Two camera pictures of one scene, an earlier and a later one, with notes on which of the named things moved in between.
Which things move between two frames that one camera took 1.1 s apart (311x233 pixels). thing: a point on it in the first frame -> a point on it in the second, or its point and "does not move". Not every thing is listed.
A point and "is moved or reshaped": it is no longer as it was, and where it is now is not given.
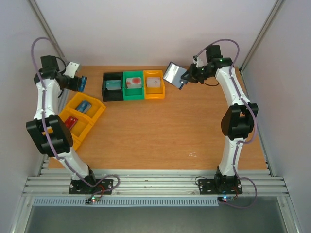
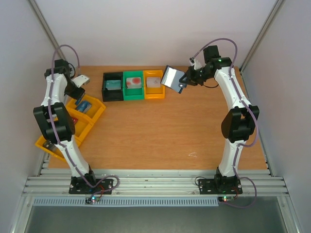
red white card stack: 133,82 does not move
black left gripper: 76,86 -> 77,94
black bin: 112,88 does not move
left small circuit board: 93,199 does not move
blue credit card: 83,80 is moved or reshaped
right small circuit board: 226,199 does not move
